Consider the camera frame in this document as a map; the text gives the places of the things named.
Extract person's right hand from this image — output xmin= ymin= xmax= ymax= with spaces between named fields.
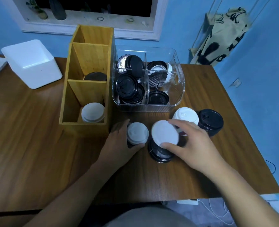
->
xmin=162 ymin=119 xmax=225 ymax=176

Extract person's left hand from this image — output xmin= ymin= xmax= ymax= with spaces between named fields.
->
xmin=97 ymin=119 xmax=146 ymax=174

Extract dark cup with white lid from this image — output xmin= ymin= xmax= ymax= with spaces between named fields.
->
xmin=127 ymin=122 xmax=149 ymax=149

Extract white cup lid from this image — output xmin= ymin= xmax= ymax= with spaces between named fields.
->
xmin=151 ymin=120 xmax=180 ymax=148

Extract person's left forearm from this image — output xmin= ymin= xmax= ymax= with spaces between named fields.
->
xmin=23 ymin=161 xmax=117 ymax=227

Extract person's right forearm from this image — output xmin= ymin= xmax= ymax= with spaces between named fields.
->
xmin=204 ymin=166 xmax=279 ymax=227

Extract black cup with black lid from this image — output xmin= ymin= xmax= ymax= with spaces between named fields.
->
xmin=147 ymin=137 xmax=176 ymax=163
xmin=198 ymin=109 xmax=224 ymax=137

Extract white domed lid cup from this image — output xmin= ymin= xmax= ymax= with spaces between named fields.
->
xmin=172 ymin=107 xmax=199 ymax=136

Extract clear plastic storage bin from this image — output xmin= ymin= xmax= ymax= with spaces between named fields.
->
xmin=111 ymin=45 xmax=186 ymax=113

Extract white lidded cup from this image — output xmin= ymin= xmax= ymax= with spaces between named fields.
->
xmin=81 ymin=102 xmax=105 ymax=123

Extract white power strip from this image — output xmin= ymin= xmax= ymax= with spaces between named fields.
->
xmin=176 ymin=198 xmax=199 ymax=206

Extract pile of assorted cup lids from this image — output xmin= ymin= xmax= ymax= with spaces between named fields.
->
xmin=115 ymin=54 xmax=173 ymax=105

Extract person's grey shorts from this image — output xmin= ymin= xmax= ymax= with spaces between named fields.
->
xmin=103 ymin=207 xmax=197 ymax=227

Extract single black cup lid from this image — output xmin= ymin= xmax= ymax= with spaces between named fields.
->
xmin=84 ymin=71 xmax=107 ymax=81

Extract wooden compartment organizer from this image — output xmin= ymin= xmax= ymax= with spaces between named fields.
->
xmin=59 ymin=25 xmax=115 ymax=138

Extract cream tote bag black print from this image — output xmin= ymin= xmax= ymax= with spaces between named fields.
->
xmin=189 ymin=7 xmax=252 ymax=67

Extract white foam box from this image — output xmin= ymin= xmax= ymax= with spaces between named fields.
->
xmin=1 ymin=39 xmax=63 ymax=90

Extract dark glass bottle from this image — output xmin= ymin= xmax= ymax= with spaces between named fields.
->
xmin=48 ymin=0 xmax=67 ymax=21

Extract white cable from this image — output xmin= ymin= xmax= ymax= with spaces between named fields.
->
xmin=197 ymin=198 xmax=233 ymax=225

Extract white wall outlet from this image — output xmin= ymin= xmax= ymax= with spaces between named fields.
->
xmin=229 ymin=78 xmax=242 ymax=89

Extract black cable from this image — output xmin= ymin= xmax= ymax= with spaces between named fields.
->
xmin=264 ymin=159 xmax=277 ymax=175

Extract white window frame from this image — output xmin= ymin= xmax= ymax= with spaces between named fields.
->
xmin=6 ymin=0 xmax=170 ymax=41

